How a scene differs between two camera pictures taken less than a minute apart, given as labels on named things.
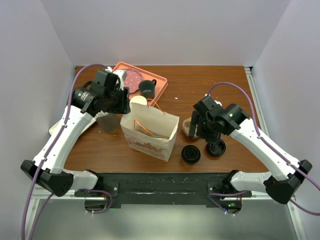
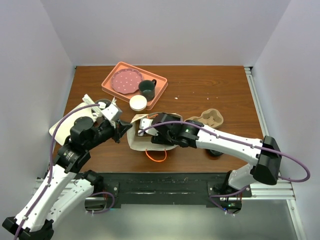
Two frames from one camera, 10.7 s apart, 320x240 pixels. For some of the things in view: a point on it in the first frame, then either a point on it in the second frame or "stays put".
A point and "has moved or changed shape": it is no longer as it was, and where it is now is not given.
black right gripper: x=196 y=118 to x=159 y=138
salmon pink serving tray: x=161 y=83 stays put
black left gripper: x=124 y=107 to x=121 y=127
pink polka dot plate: x=132 y=79 stays put
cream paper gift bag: x=149 y=131 has moved or changed shape
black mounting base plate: x=162 y=188 stays put
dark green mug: x=147 y=88 stays put
